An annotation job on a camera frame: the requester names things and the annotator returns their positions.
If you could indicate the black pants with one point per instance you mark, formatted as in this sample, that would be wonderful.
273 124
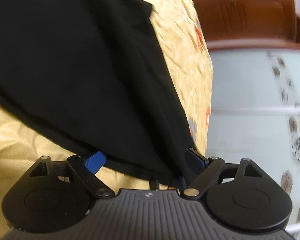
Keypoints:
77 67

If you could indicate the white floral wardrobe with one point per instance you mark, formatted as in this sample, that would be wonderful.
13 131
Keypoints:
247 130

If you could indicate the yellow floral quilt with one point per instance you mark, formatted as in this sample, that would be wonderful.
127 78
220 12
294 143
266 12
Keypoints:
187 80

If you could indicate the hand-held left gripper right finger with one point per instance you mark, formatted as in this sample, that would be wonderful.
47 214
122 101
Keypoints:
201 163

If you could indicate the brown wooden door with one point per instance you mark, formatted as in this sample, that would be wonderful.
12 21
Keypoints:
245 20

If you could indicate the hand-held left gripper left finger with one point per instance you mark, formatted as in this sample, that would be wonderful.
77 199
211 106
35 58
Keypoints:
96 161

